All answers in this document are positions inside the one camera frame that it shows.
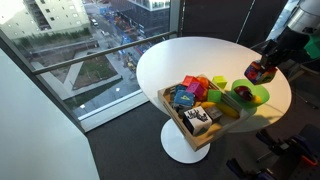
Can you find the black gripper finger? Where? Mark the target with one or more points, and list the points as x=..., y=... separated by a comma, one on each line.
x=267, y=61

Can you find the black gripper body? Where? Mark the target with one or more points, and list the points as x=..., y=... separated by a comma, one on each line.
x=285, y=45

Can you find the orange plushy cube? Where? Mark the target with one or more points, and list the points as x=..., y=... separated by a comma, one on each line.
x=257, y=75

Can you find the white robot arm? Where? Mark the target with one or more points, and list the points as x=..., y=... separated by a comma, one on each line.
x=303, y=22

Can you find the lime green cube on table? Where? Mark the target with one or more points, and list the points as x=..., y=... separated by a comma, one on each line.
x=220, y=81

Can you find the green cube in crate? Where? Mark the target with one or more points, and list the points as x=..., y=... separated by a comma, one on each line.
x=214, y=95

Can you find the grey plush cube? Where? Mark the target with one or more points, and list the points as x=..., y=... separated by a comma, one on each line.
x=214, y=113

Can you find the magenta plush cube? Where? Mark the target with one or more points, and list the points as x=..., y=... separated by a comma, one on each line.
x=196, y=88

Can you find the red plush cube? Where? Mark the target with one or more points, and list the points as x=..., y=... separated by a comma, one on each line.
x=188, y=80

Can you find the wooden crate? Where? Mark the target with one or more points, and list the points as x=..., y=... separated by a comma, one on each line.
x=216, y=130

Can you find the blue plush cube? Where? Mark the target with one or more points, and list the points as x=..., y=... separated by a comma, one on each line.
x=184, y=98

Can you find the black and white plush cube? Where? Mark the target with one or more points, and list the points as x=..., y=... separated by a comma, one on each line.
x=197, y=121

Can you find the red apple toy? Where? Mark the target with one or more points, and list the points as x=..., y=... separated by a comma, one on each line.
x=244, y=92

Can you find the yellow fruit in bowl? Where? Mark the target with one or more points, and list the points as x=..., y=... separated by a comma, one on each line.
x=256, y=99

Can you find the green plastic bowl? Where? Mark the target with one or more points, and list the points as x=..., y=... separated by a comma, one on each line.
x=255, y=90

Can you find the yellow banana toy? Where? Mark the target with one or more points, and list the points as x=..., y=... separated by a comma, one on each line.
x=224, y=108

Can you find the orange ball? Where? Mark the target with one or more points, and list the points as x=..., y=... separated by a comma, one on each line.
x=203, y=81

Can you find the black equipment with orange clamp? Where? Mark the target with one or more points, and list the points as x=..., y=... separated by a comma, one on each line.
x=298, y=157

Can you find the window handrail bar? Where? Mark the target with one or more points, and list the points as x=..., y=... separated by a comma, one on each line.
x=104, y=52

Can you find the round white pedestal table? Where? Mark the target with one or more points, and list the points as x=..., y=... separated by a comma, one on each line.
x=167, y=63

